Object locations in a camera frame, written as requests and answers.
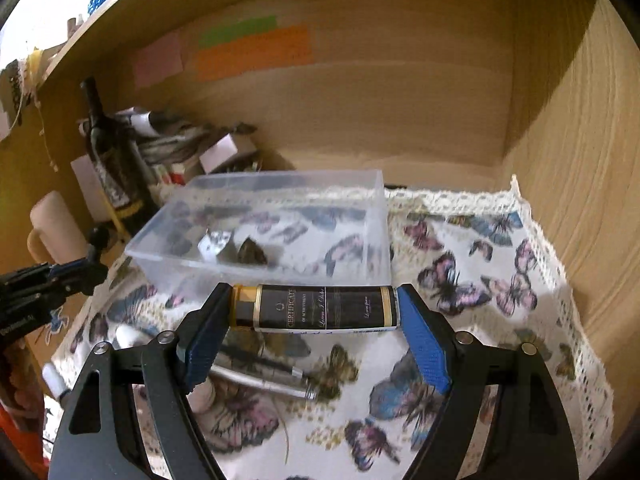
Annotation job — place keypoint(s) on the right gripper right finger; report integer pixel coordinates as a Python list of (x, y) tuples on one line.
[(529, 437)]

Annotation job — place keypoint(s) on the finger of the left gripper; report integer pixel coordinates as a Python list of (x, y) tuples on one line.
[(81, 276)]

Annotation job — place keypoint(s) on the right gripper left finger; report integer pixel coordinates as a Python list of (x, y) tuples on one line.
[(99, 436)]

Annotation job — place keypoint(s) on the small dark butterfly clip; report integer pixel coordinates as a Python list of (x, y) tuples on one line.
[(248, 253)]

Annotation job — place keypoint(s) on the black gold cosmetic tube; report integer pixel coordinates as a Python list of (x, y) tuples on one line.
[(294, 309)]

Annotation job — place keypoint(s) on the blue turtle sticker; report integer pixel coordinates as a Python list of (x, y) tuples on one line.
[(59, 321)]

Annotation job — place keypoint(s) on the cream pillar candle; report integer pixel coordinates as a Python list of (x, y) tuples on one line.
[(55, 236)]

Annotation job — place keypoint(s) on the handwritten white note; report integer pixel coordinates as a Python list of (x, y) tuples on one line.
[(91, 189)]

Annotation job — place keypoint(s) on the dark wine bottle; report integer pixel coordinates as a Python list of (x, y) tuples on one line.
[(109, 148)]

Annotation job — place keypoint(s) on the stack of papers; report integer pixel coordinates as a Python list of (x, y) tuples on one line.
[(159, 138)]

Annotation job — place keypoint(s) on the butterfly print lace cloth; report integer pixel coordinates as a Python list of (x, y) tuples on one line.
[(383, 411)]

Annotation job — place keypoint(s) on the silver metal pen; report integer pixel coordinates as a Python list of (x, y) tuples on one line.
[(302, 390)]

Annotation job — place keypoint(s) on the white small box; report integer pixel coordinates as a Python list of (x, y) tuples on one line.
[(230, 148)]

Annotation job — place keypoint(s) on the black slim pen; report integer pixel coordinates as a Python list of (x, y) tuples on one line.
[(247, 357)]

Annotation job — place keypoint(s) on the pink sticky note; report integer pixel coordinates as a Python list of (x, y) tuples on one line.
[(157, 61)]

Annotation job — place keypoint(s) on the clear plastic storage box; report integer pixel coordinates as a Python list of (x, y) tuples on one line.
[(316, 227)]

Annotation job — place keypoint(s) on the green sticky note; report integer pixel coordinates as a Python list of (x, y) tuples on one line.
[(226, 33)]

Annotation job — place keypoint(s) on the orange sticky note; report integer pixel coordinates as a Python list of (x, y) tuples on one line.
[(278, 48)]

